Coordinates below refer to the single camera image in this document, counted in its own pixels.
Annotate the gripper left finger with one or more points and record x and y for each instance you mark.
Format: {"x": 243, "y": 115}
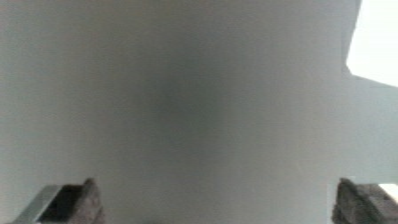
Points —
{"x": 66, "y": 204}

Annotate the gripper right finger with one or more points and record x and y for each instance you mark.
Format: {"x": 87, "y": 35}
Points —
{"x": 366, "y": 203}

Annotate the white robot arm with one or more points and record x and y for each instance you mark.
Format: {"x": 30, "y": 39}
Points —
{"x": 181, "y": 97}

